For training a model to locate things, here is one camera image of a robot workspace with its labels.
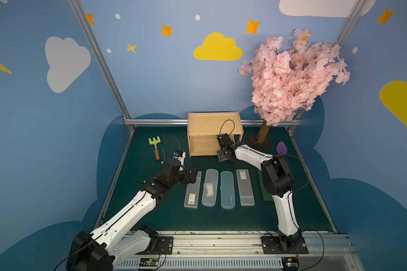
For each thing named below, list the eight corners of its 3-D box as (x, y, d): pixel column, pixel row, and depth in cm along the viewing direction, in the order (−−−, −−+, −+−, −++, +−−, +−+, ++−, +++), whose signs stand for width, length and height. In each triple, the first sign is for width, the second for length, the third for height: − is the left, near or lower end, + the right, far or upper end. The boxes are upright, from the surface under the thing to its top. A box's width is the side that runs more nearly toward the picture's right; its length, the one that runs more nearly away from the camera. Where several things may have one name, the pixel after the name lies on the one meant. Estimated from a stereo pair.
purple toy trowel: (277, 154, 111) (278, 152, 109) (274, 143, 117) (275, 141, 115) (287, 154, 111) (288, 152, 109) (283, 143, 117) (284, 141, 115)
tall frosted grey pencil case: (240, 205, 88) (241, 204, 86) (235, 170, 101) (236, 169, 100) (254, 205, 88) (255, 204, 86) (248, 170, 101) (248, 169, 100)
